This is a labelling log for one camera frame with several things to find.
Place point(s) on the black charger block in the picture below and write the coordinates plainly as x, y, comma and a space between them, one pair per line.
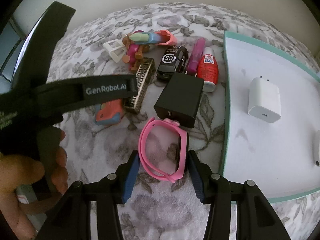
180, 99

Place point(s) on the red white glue bottle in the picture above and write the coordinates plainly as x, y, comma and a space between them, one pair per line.
208, 70

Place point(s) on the white plastic buckle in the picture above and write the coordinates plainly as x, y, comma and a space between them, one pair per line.
115, 49

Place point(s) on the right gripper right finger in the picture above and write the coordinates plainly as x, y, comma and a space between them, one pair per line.
200, 174

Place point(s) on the brown pup toy figure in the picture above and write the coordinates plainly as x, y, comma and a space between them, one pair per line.
134, 53

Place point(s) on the white smart watch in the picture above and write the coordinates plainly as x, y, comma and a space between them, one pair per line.
316, 148

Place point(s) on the purple pink tube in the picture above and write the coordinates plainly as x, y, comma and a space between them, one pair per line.
196, 54

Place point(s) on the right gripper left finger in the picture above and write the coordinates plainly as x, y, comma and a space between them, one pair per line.
126, 178

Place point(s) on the grey floral blanket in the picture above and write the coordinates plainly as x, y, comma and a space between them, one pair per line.
157, 209

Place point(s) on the coral blue toy block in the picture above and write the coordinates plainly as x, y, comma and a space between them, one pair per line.
109, 113

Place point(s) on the pink smart watch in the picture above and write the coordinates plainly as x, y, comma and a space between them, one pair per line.
163, 148

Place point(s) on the person's left hand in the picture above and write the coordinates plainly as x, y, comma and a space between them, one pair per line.
17, 170

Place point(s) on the teal rimmed white tray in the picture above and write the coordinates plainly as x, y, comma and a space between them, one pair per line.
278, 156

